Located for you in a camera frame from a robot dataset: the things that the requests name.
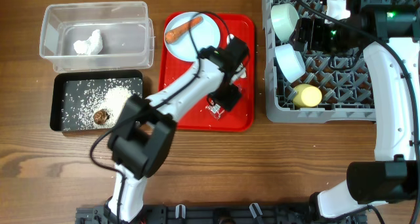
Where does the white napkin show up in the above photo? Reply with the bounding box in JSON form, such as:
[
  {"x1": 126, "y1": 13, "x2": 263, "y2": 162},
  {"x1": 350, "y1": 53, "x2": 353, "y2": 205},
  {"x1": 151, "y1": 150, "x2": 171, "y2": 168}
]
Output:
[{"x1": 73, "y1": 30, "x2": 103, "y2": 55}]

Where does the clear plastic bin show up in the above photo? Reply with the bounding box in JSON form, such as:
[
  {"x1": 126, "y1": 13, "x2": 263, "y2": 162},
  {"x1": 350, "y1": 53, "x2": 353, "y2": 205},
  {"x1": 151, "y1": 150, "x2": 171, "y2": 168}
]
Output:
[{"x1": 39, "y1": 1, "x2": 154, "y2": 73}]

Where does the red serving tray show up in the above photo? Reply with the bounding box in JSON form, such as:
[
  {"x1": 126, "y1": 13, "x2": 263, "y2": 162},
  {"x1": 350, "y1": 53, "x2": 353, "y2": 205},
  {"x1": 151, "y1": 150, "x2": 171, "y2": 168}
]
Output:
[{"x1": 159, "y1": 14, "x2": 255, "y2": 132}]

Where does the orange carrot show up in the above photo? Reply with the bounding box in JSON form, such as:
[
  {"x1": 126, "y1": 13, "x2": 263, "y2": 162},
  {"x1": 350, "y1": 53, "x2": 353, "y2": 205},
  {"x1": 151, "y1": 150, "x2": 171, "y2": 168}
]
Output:
[{"x1": 165, "y1": 16, "x2": 203, "y2": 44}]

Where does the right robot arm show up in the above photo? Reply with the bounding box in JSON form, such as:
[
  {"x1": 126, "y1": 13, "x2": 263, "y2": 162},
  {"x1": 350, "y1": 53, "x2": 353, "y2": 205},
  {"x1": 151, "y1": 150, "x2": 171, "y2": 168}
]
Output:
[{"x1": 291, "y1": 0, "x2": 419, "y2": 221}]

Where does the white rice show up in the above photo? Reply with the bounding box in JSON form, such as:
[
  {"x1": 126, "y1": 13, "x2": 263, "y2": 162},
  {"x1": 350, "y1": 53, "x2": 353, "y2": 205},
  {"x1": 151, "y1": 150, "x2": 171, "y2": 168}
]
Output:
[{"x1": 59, "y1": 77, "x2": 143, "y2": 131}]

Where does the brown food ball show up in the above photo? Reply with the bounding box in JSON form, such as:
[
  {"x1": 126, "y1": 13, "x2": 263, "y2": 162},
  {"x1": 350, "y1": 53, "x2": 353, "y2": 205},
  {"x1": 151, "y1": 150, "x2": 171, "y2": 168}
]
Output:
[{"x1": 93, "y1": 109, "x2": 110, "y2": 125}]

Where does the red snack wrapper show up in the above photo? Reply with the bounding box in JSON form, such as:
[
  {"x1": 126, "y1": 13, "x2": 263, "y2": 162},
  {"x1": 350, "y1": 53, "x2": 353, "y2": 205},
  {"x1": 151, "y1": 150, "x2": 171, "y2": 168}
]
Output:
[{"x1": 206, "y1": 86, "x2": 242, "y2": 120}]

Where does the yellow plastic cup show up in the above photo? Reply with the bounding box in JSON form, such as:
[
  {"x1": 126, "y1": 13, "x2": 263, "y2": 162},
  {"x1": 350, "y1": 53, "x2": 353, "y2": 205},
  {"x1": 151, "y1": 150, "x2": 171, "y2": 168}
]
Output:
[{"x1": 293, "y1": 84, "x2": 322, "y2": 108}]

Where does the light blue plate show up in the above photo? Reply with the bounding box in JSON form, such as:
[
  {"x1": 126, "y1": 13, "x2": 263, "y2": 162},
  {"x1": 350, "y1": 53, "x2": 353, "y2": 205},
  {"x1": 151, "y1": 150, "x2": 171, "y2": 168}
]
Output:
[{"x1": 164, "y1": 12, "x2": 221, "y2": 62}]

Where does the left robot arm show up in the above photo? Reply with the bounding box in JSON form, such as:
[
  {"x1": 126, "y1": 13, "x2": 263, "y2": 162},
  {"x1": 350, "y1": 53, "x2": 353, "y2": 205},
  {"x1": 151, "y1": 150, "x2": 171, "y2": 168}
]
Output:
[{"x1": 105, "y1": 37, "x2": 249, "y2": 223}]

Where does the light blue bowl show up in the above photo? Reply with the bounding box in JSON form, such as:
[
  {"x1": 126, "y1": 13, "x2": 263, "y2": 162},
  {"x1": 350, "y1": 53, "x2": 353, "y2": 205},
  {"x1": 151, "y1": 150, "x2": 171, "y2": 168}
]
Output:
[{"x1": 275, "y1": 44, "x2": 306, "y2": 83}]

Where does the grey dishwasher rack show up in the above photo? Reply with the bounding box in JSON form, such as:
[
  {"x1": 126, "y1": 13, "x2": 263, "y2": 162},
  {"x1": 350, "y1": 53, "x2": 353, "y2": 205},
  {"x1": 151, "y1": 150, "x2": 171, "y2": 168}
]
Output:
[{"x1": 262, "y1": 0, "x2": 375, "y2": 123}]

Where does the black tray bin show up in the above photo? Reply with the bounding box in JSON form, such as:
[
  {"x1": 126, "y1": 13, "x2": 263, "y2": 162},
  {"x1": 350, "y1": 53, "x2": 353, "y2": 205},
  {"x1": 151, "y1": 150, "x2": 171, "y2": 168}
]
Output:
[{"x1": 50, "y1": 70, "x2": 142, "y2": 131}]

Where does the white plastic spoon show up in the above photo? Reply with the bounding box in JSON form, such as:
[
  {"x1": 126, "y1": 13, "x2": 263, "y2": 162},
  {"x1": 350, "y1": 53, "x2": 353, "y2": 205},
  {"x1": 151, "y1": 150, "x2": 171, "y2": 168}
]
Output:
[{"x1": 226, "y1": 34, "x2": 246, "y2": 82}]

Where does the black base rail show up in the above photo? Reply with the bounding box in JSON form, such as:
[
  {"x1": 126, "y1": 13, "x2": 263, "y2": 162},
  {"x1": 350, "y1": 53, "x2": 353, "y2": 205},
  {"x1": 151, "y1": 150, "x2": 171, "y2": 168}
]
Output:
[{"x1": 74, "y1": 203, "x2": 368, "y2": 224}]

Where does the green bowl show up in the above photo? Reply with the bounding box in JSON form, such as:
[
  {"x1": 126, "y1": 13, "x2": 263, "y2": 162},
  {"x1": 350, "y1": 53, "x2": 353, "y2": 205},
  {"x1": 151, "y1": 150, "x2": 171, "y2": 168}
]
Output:
[{"x1": 271, "y1": 3, "x2": 299, "y2": 41}]

